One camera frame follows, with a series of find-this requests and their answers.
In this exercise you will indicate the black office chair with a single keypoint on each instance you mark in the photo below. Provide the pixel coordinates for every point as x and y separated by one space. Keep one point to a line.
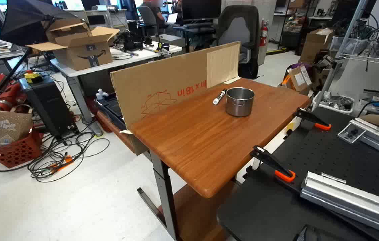
241 23

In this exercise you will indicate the black box with emergency button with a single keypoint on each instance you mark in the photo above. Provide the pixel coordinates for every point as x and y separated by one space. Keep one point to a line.
46 99

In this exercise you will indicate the far orange-handled clamp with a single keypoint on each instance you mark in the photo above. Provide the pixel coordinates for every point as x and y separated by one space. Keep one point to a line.
319 123

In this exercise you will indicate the black foam mat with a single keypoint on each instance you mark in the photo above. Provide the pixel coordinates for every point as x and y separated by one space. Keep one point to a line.
268 209

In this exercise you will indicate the white grey desk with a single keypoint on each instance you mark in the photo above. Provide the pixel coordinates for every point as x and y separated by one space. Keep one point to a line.
120 60

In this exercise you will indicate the brown paper bag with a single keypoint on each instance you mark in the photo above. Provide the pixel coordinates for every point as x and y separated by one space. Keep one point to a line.
15 123

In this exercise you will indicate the near aluminium extrusion rail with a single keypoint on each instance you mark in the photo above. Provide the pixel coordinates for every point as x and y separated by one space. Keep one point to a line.
342 198

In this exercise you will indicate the wooden table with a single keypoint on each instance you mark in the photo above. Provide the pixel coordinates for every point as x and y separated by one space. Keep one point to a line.
197 149

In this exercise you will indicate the large cardboard panel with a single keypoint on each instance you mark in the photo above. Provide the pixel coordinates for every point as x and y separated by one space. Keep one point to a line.
148 88

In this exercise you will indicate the silver metal cup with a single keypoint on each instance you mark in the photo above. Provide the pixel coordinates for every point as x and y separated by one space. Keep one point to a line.
240 102

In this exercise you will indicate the orange-handled clamp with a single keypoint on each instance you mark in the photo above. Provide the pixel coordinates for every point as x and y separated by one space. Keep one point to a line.
319 123
280 171

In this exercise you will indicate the near orange-handled clamp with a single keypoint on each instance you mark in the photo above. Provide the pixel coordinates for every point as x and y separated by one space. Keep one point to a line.
280 171

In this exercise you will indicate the red fire extinguisher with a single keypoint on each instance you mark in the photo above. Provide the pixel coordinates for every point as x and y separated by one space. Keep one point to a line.
264 33

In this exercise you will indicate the red plastic basket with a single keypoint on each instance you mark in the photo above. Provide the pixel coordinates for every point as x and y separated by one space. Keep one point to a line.
22 150

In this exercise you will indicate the open cardboard box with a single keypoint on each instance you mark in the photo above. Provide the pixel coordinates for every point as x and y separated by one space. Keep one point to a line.
78 46

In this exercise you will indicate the small cardboard box with label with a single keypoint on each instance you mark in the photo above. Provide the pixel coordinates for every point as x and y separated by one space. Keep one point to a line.
298 79

